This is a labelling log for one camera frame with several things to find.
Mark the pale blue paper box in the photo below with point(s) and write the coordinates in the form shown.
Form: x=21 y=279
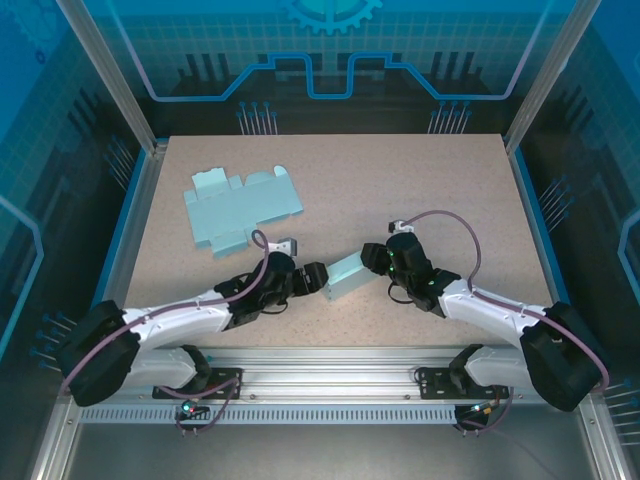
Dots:
x=345 y=280
x=240 y=210

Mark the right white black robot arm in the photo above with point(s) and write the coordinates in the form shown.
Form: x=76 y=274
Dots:
x=555 y=360

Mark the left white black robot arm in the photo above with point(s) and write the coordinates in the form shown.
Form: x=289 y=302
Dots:
x=95 y=350

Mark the small led connector board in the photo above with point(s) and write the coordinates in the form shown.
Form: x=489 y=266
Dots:
x=482 y=409
x=190 y=407

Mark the grey metal shelf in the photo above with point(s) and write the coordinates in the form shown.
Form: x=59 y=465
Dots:
x=325 y=455

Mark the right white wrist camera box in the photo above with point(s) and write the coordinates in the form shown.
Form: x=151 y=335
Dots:
x=401 y=226

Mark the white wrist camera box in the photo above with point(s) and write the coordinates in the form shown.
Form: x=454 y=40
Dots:
x=285 y=246
x=401 y=226

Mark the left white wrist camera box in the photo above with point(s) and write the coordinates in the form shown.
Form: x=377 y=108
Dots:
x=285 y=246

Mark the aluminium frame rail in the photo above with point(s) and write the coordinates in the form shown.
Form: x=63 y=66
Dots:
x=325 y=370

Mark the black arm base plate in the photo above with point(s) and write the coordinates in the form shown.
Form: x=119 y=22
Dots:
x=225 y=382
x=432 y=382

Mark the aluminium side rail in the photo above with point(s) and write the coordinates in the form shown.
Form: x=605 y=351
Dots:
x=127 y=240

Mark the aluminium corner post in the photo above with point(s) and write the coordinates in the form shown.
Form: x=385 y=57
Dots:
x=550 y=75
x=110 y=75

